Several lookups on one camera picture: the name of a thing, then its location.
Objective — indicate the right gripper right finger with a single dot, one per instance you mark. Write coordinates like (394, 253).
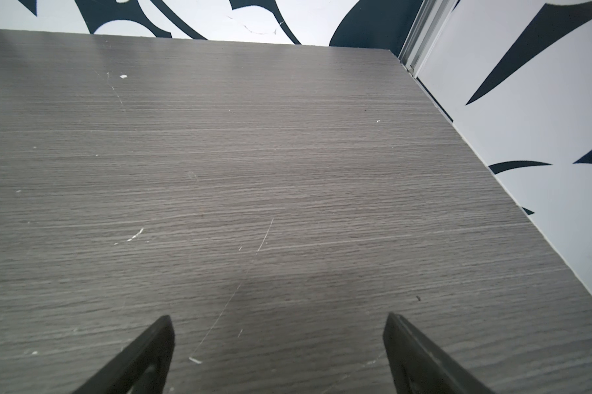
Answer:
(418, 365)

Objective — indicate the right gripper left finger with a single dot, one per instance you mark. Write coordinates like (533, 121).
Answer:
(142, 367)

